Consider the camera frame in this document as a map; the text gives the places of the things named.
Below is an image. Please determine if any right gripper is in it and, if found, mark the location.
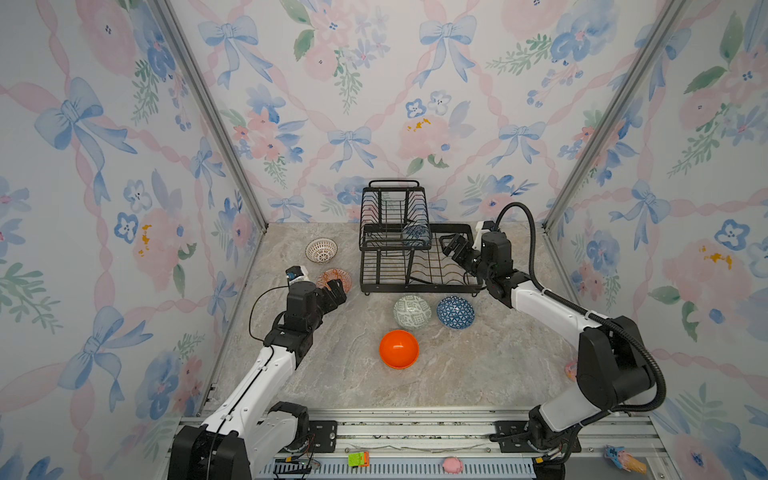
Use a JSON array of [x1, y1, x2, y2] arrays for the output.
[[438, 236, 492, 285]]

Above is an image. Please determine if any red patterned bowl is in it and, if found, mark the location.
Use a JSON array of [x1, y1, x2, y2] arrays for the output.
[[316, 268, 353, 294]]

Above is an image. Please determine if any black wire dish rack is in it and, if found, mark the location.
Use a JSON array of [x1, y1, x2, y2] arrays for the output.
[[359, 179, 483, 295]]

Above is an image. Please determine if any blue floral bowl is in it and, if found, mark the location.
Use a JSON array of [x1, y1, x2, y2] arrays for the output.
[[403, 223, 432, 249]]

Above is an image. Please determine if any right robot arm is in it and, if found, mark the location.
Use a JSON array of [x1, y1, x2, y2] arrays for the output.
[[440, 231, 666, 452]]

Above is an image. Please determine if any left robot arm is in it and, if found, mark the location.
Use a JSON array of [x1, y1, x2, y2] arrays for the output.
[[167, 277, 347, 479]]

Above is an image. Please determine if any white lattice bowl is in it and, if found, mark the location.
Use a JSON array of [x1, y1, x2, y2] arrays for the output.
[[305, 238, 338, 264]]

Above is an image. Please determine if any dark blue patterned bowl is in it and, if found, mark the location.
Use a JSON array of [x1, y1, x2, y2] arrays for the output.
[[436, 296, 476, 330]]

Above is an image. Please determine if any green patterned bowl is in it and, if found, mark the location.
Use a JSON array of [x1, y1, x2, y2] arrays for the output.
[[393, 295, 432, 330]]

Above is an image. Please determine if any orange plastic bowl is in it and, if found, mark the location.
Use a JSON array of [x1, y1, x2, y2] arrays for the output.
[[379, 330, 420, 370]]

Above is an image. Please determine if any pink lidded cup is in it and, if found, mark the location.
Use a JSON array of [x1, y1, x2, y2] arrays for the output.
[[564, 360, 578, 381]]

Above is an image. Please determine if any green orange small toy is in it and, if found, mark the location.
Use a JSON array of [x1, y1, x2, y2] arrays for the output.
[[347, 451, 370, 468]]

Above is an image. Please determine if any pink round toy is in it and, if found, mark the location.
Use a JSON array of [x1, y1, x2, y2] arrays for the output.
[[441, 457, 464, 475]]

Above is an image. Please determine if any ice cream cone toy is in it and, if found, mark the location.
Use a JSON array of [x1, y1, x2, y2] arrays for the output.
[[604, 445, 648, 475]]

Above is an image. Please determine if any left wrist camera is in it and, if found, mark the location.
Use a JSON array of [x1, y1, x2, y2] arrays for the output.
[[285, 265, 308, 285]]

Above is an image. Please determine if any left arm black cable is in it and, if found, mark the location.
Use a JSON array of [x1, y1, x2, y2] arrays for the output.
[[248, 284, 290, 344]]

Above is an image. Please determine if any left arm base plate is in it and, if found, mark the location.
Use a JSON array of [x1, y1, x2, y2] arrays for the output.
[[273, 419, 339, 455]]

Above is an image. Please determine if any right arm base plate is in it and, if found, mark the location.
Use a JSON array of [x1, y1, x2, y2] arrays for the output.
[[488, 420, 582, 455]]

